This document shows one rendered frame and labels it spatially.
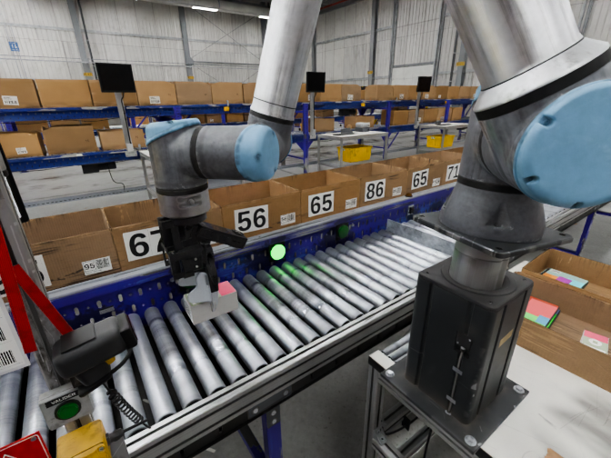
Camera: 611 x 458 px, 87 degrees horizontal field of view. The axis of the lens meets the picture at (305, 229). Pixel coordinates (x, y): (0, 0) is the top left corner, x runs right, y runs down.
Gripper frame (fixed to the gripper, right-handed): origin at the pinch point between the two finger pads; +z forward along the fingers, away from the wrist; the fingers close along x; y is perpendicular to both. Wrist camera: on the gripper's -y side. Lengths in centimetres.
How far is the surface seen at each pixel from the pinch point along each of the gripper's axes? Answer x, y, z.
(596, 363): 50, -80, 24
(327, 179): -89, -103, 6
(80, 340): 5.1, 23.1, -3.9
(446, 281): 28, -43, -2
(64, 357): 6.5, 25.6, -2.7
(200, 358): -17.1, 1.1, 30.0
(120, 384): -20.4, 21.5, 30.1
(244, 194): -90, -48, 6
